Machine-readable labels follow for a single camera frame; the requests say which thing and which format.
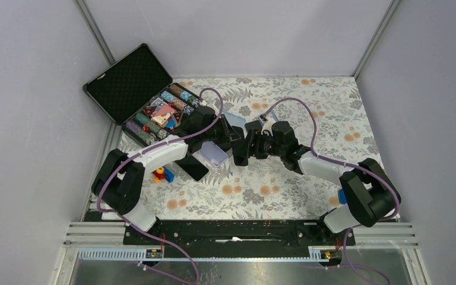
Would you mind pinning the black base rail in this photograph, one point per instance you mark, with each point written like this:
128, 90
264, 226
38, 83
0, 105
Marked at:
247, 239

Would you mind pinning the lilac phone case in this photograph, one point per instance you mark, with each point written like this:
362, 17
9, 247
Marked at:
213, 154
268, 117

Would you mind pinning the black poker chip case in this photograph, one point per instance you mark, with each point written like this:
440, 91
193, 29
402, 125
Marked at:
135, 81

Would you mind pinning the triangular card box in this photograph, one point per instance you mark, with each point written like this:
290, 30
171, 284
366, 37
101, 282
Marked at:
149, 110

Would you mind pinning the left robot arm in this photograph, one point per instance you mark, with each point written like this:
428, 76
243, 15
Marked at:
119, 181

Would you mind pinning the light blue phone case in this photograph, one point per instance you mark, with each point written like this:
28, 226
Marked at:
234, 120

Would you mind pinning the red toy brick car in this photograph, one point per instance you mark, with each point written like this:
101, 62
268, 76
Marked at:
163, 174

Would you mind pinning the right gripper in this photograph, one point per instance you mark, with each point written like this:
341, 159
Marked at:
259, 137

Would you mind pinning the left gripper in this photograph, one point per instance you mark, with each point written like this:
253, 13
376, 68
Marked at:
228, 133

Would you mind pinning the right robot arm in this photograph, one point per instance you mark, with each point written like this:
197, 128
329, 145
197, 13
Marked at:
369, 193

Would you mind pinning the black phone without case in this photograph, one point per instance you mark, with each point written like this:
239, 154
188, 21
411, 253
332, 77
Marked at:
254, 126

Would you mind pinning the floral table mat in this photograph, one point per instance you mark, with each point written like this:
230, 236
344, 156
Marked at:
326, 112

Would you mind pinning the blue toy car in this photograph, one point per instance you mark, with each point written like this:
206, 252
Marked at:
341, 197

